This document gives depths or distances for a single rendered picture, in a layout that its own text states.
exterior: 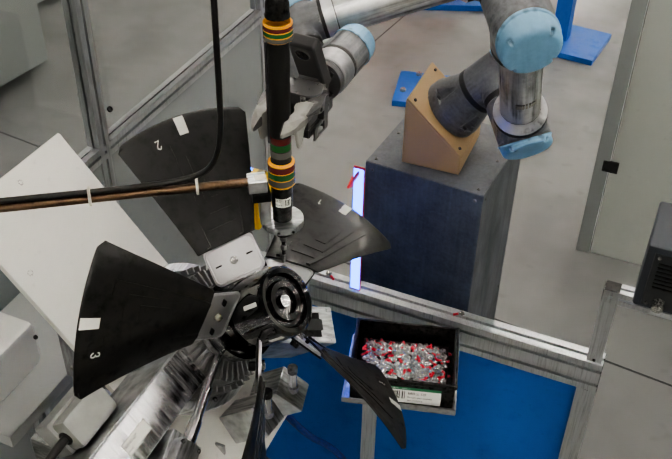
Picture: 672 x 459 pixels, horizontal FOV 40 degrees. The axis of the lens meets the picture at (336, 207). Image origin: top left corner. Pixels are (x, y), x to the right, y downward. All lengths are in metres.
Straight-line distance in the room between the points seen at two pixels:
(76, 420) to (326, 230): 0.57
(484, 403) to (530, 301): 1.24
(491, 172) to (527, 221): 1.53
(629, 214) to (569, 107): 1.13
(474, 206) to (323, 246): 0.58
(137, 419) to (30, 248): 0.34
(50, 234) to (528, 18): 0.89
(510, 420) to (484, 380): 0.12
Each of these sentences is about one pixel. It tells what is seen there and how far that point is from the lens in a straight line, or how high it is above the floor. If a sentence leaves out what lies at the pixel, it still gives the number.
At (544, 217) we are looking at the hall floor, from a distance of 3.77.
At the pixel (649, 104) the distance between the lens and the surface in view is 3.27.
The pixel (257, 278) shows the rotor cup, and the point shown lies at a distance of 1.49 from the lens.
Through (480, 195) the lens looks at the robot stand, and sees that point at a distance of 2.13.
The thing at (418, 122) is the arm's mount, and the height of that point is 1.12.
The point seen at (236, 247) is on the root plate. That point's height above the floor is 1.27.
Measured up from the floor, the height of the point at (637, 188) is 0.33.
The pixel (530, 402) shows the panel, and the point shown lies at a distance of 2.13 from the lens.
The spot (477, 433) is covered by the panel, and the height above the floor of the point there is 0.51.
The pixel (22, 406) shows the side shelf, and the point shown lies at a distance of 1.91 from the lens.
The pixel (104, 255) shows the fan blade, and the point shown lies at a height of 1.42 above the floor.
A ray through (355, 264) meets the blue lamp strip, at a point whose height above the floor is 0.94.
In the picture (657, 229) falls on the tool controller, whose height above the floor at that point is 1.24.
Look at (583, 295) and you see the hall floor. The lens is 3.45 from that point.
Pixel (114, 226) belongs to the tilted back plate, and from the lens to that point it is 1.69.
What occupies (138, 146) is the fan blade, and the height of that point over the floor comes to 1.40.
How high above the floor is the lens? 2.25
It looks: 37 degrees down
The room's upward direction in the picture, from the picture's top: 1 degrees clockwise
